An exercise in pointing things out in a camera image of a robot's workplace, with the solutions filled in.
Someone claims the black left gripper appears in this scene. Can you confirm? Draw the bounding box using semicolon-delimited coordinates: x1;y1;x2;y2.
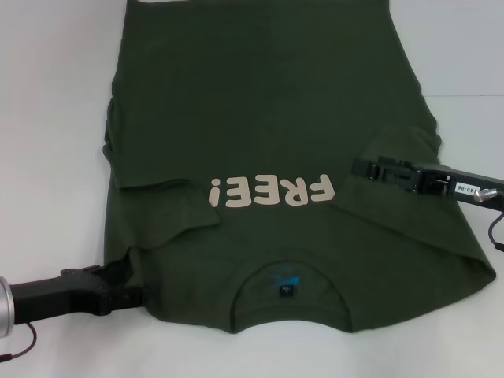
8;263;152;327

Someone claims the dark wrist cable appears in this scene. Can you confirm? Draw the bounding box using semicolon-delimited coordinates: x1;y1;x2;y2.
0;321;39;364
486;212;504;254

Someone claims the dark green FREE! t-shirt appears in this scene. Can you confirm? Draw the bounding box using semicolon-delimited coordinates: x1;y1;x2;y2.
101;0;497;335

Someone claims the dark right wrist cable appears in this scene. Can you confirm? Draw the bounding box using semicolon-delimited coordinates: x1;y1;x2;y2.
486;212;504;254

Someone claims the dark left wrist cable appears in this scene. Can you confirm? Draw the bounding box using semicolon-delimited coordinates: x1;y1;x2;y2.
0;321;39;364

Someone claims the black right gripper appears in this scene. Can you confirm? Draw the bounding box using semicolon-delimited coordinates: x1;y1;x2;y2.
351;155;504;217

